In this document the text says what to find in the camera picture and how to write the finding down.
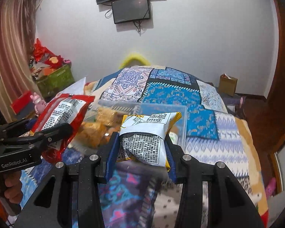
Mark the pink plush toy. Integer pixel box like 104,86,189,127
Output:
30,92,47,116

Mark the brown wooden door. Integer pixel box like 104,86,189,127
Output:
267,0,285,152

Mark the red box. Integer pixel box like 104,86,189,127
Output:
11,91,32,114

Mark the striped pink curtain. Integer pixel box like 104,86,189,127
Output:
0,0,39,123

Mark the red fabric pile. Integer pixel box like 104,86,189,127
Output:
29,38,71,81

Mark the yellow curved bed headboard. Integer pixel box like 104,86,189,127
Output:
119,53,151,69

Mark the green-edged fried snack bag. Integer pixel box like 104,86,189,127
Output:
71,107,126,149

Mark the person's left hand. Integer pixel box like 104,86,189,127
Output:
3,171,23,204

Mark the small black wall monitor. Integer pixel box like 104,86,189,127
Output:
112,0,151,24

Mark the green storage box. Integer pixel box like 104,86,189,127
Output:
36,65,75,98

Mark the clear plastic storage bin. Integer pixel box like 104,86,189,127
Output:
68,100,187,155

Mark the brown cardboard box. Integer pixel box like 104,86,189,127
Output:
218,74,238,96

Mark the patchwork blue bed quilt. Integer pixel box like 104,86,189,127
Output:
15,67,264,227

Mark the yellow white snack bag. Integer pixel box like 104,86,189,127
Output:
117,112,182,171

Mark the red white snack bag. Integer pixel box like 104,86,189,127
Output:
31,94,95,164

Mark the white pillow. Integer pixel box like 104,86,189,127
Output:
56,77,86,97

